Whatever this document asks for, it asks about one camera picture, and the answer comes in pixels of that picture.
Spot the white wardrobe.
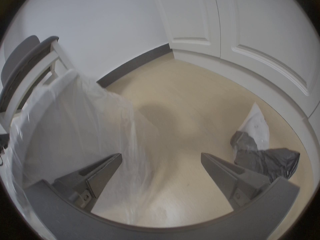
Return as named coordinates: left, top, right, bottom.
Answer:
left=147, top=0, right=320, bottom=119

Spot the clear plastic bag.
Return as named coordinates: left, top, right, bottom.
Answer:
left=9, top=69, right=160, bottom=224

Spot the white chair grey seat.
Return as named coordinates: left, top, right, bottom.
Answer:
left=0, top=35, right=75, bottom=134

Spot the black plastic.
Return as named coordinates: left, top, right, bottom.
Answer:
left=230, top=131, right=300, bottom=180

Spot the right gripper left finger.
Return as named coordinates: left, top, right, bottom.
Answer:
left=52, top=153, right=123, bottom=211

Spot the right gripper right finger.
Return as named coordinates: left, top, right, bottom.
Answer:
left=201, top=152, right=272, bottom=207

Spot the white trash bin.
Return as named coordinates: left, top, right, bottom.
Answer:
left=15, top=69, right=135, bottom=192

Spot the white plastic wrapper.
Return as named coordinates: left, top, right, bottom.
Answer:
left=236, top=102, right=270, bottom=151

